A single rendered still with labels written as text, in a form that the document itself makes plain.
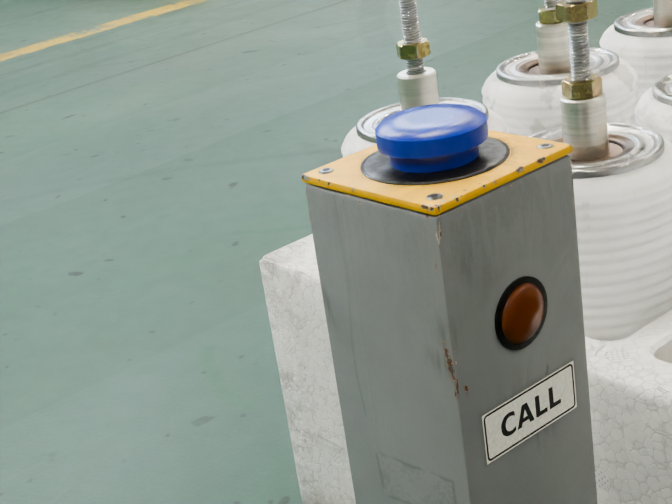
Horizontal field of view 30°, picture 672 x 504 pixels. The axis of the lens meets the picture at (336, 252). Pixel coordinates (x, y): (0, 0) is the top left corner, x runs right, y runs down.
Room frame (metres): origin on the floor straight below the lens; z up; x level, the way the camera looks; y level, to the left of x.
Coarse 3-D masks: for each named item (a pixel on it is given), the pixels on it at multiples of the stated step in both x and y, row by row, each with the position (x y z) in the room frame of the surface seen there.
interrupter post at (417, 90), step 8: (400, 72) 0.69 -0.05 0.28; (424, 72) 0.68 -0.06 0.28; (432, 72) 0.68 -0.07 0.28; (400, 80) 0.68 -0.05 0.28; (408, 80) 0.68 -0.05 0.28; (416, 80) 0.68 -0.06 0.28; (424, 80) 0.68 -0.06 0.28; (432, 80) 0.68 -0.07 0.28; (400, 88) 0.68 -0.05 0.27; (408, 88) 0.68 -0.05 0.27; (416, 88) 0.68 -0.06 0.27; (424, 88) 0.68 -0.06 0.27; (432, 88) 0.68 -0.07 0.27; (400, 96) 0.68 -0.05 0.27; (408, 96) 0.68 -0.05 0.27; (416, 96) 0.68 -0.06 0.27; (424, 96) 0.68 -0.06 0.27; (432, 96) 0.68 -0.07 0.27; (400, 104) 0.69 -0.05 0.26; (408, 104) 0.68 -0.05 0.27; (416, 104) 0.68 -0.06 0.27; (424, 104) 0.68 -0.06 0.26
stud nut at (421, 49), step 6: (402, 42) 0.69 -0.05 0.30; (420, 42) 0.68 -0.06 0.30; (426, 42) 0.68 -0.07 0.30; (396, 48) 0.69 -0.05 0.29; (402, 48) 0.68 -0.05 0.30; (408, 48) 0.68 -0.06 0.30; (414, 48) 0.68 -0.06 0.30; (420, 48) 0.68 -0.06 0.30; (426, 48) 0.68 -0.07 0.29; (402, 54) 0.68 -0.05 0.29; (408, 54) 0.68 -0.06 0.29; (414, 54) 0.68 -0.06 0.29; (420, 54) 0.68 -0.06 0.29; (426, 54) 0.68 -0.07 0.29
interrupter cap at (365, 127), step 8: (392, 104) 0.72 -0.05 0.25; (472, 104) 0.70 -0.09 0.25; (480, 104) 0.69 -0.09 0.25; (376, 112) 0.71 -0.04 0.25; (384, 112) 0.71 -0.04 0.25; (392, 112) 0.71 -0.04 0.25; (488, 112) 0.68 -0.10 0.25; (360, 120) 0.70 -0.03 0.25; (368, 120) 0.70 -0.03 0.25; (376, 120) 0.69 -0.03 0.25; (360, 128) 0.68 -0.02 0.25; (368, 128) 0.68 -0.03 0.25; (360, 136) 0.68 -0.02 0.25; (368, 136) 0.67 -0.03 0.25
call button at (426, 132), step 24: (384, 120) 0.43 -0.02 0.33; (408, 120) 0.43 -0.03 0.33; (432, 120) 0.42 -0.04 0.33; (456, 120) 0.42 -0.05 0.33; (480, 120) 0.42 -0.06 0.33; (384, 144) 0.42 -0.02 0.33; (408, 144) 0.41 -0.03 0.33; (432, 144) 0.41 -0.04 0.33; (456, 144) 0.41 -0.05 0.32; (408, 168) 0.42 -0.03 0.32; (432, 168) 0.41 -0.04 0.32
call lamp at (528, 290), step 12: (516, 288) 0.40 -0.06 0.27; (528, 288) 0.40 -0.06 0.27; (516, 300) 0.40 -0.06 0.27; (528, 300) 0.40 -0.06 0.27; (540, 300) 0.40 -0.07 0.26; (504, 312) 0.39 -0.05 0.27; (516, 312) 0.39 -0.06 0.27; (528, 312) 0.40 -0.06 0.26; (540, 312) 0.40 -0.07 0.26; (504, 324) 0.39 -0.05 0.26; (516, 324) 0.39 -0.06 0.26; (528, 324) 0.40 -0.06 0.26; (516, 336) 0.39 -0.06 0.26; (528, 336) 0.40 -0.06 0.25
